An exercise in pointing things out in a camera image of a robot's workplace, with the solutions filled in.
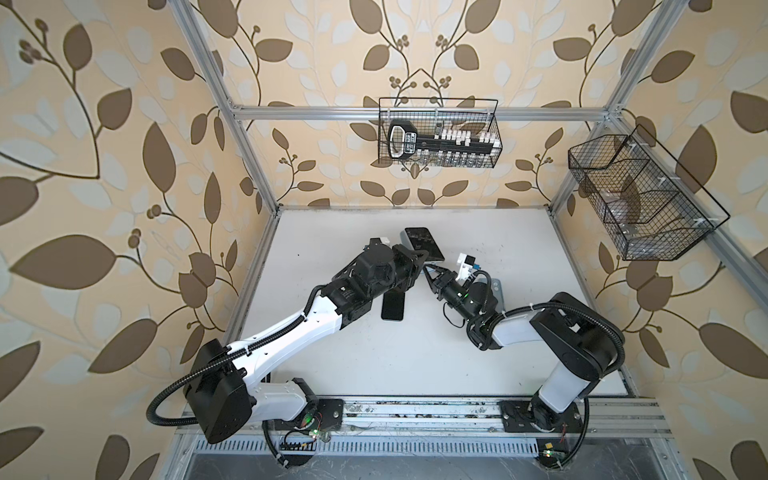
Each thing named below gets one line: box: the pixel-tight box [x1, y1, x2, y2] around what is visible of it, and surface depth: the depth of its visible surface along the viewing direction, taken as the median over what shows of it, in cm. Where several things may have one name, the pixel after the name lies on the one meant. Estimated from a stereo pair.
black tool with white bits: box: [388, 120, 502, 164], surface depth 85 cm
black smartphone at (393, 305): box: [381, 289, 405, 321], surface depth 96 cm
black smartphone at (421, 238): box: [400, 227, 445, 261], surface depth 78 cm
